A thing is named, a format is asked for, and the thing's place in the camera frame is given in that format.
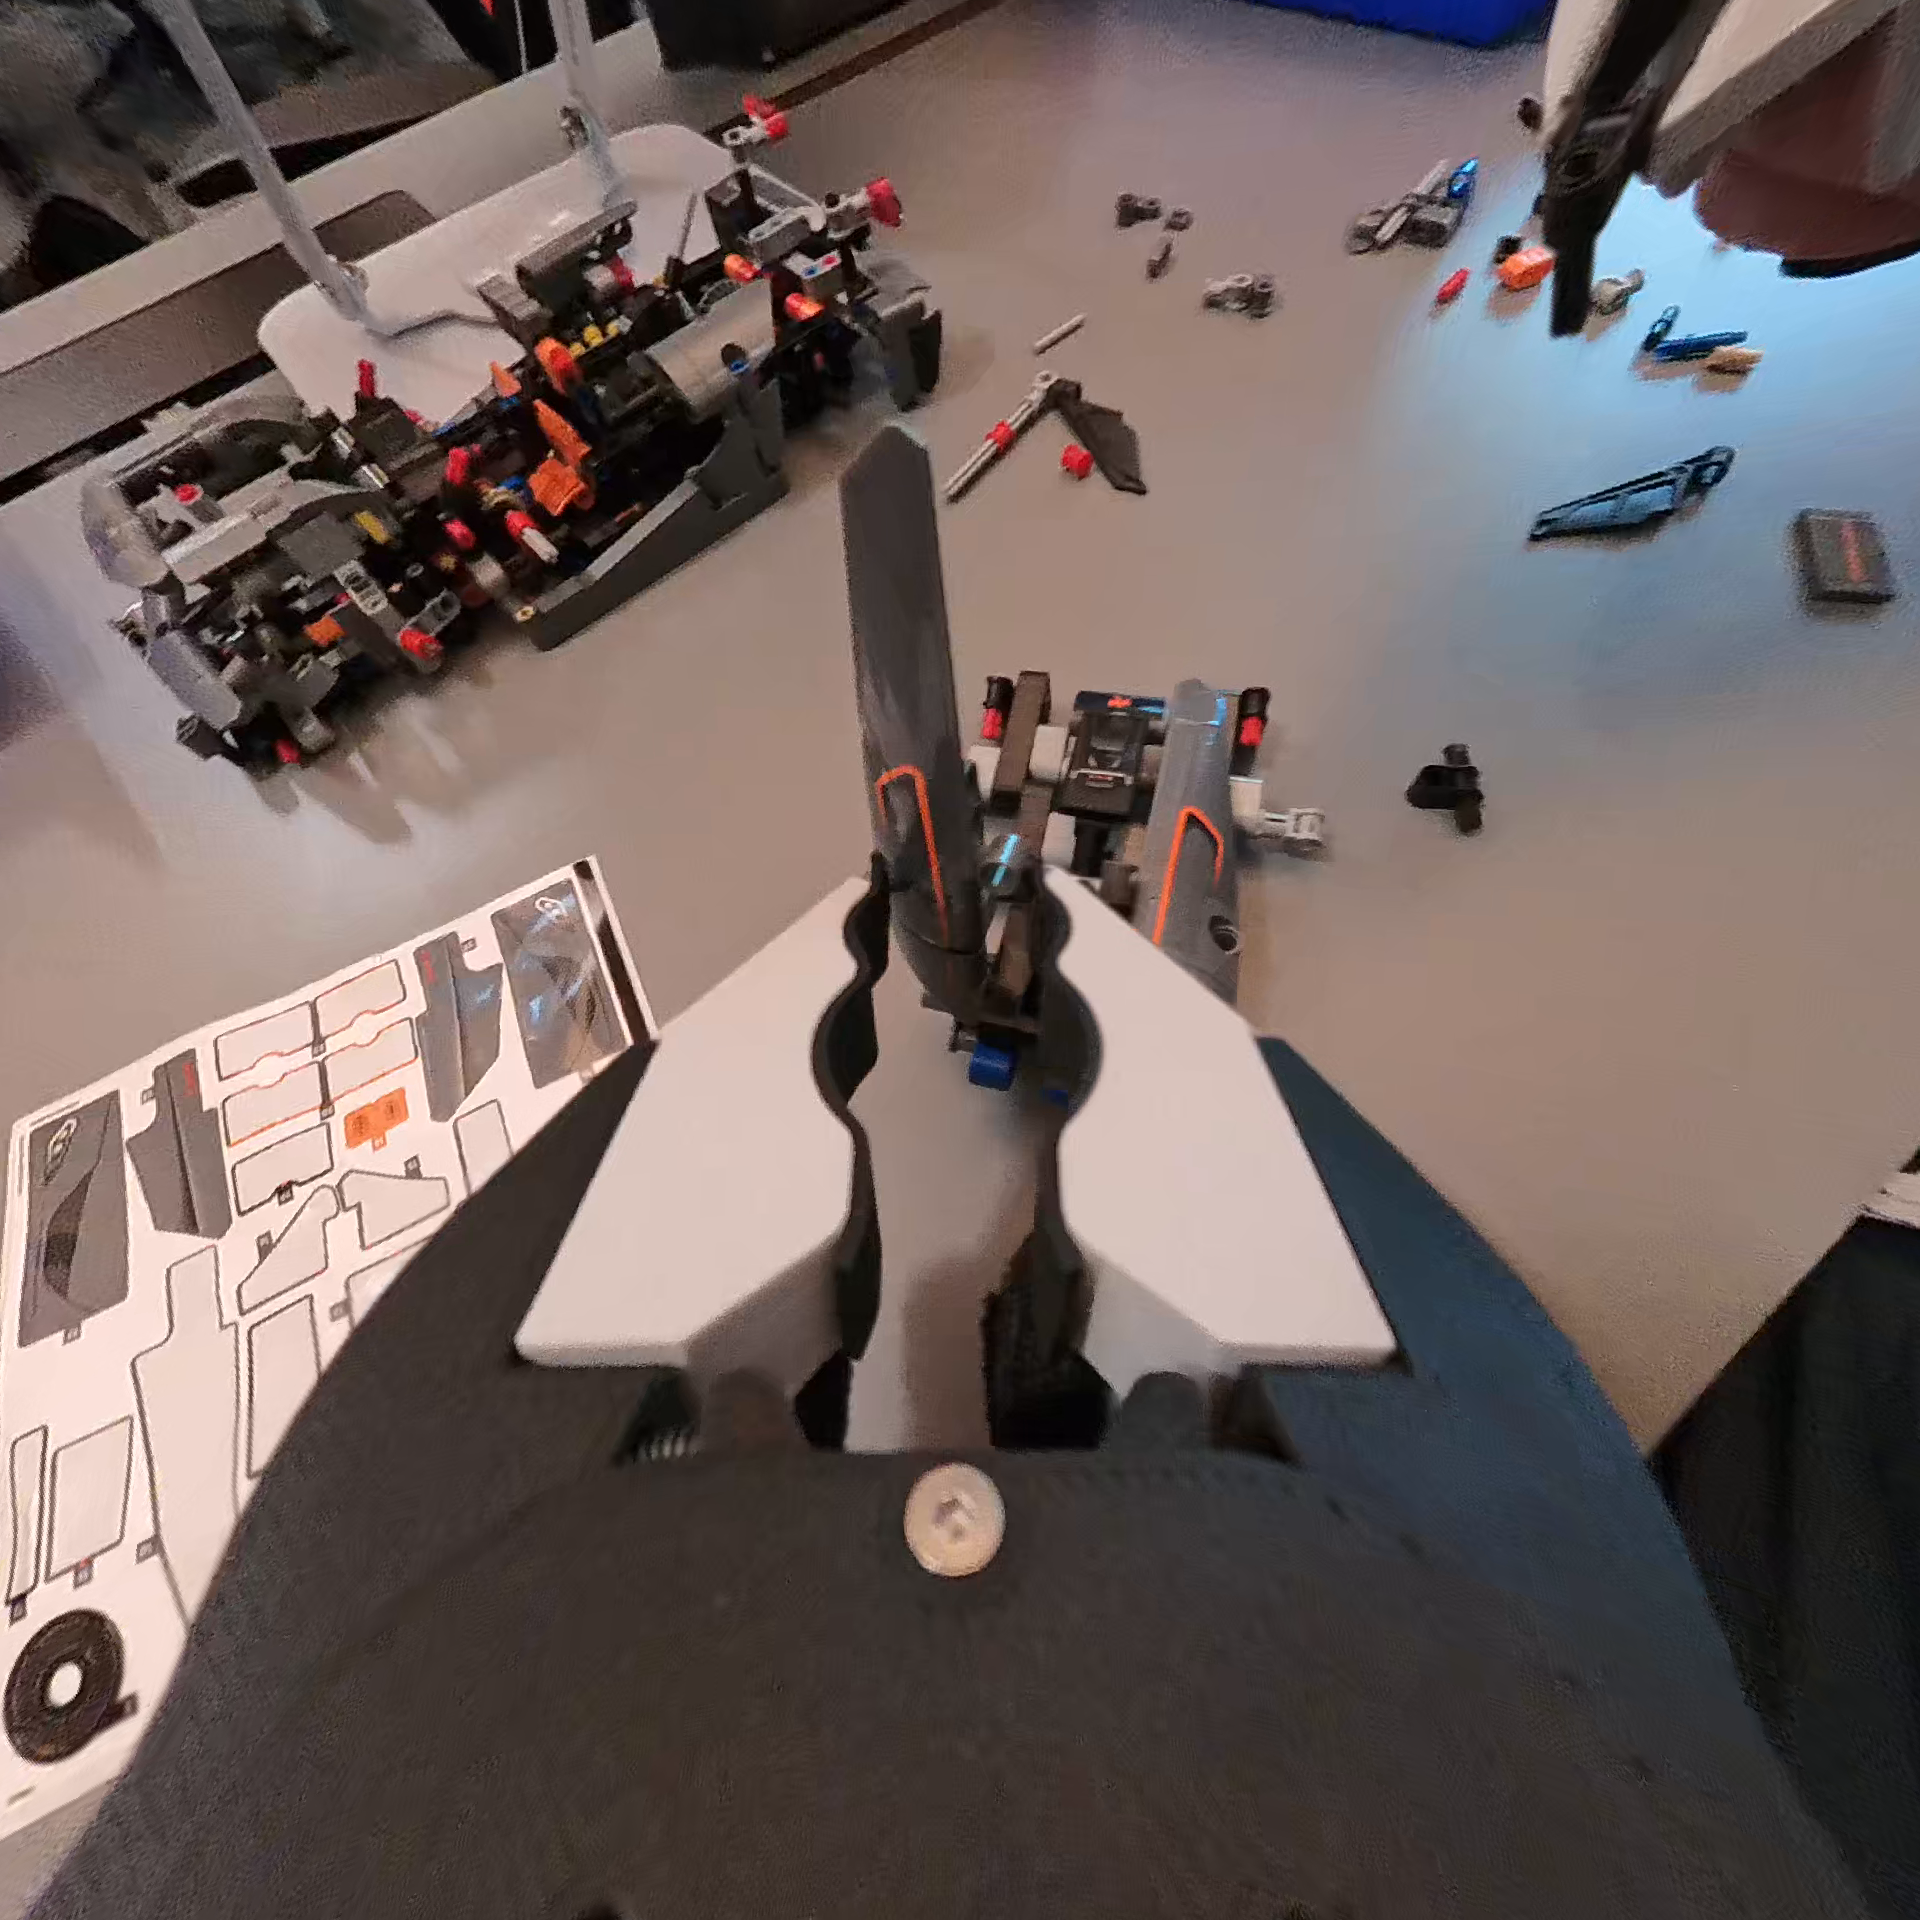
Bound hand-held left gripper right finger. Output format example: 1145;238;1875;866
983;866;1398;1450

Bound white stand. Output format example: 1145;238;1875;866
152;0;633;338

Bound grey axle black panel assembly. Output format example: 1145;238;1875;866
944;373;1151;501

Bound black lego wing panel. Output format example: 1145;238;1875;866
1530;447;1738;542

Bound large lego car model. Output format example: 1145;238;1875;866
82;96;947;774

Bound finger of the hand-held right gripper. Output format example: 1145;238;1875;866
1639;0;1920;195
1537;0;1623;146

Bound person's right hand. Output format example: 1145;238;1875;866
1696;36;1920;279

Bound grey tile with orange stripe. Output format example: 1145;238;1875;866
1794;510;1899;606

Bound blue plastic bin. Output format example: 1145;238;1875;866
1246;0;1555;43

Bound person's dark trousers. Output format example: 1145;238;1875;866
1650;1200;1920;1920

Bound grey orange-striped lego panel assembly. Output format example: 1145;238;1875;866
837;422;1328;1103

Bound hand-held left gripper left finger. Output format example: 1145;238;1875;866
514;870;890;1450

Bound lego sticker sheet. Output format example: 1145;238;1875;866
0;858;664;1818

